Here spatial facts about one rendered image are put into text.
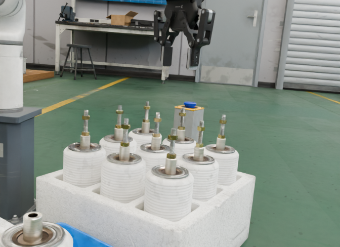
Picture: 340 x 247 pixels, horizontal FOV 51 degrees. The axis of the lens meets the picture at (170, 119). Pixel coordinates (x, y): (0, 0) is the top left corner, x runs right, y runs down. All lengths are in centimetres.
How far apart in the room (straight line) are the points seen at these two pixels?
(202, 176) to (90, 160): 25
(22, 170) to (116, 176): 35
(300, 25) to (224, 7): 119
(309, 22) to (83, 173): 543
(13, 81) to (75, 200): 36
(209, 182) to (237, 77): 512
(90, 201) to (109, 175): 6
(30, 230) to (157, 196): 29
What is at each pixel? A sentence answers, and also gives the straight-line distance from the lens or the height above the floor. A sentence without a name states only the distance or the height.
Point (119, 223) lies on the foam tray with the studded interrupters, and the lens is 73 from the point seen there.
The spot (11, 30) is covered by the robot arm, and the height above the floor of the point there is 51.
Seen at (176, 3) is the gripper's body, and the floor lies 57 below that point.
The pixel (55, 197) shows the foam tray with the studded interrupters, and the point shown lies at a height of 15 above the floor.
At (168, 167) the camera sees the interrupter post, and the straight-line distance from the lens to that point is 71.
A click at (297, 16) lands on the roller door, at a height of 112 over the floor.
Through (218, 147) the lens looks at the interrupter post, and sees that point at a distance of 91.
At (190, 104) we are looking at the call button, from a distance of 112.
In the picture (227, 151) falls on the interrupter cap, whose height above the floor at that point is 25.
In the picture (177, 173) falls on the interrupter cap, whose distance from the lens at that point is 72.
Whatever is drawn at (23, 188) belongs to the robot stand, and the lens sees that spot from 105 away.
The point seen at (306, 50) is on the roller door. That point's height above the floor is 63.
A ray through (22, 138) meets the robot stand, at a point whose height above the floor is 24.
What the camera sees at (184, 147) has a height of 25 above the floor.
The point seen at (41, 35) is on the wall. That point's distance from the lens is 635.
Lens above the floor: 49
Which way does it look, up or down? 11 degrees down
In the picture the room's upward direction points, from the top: 4 degrees clockwise
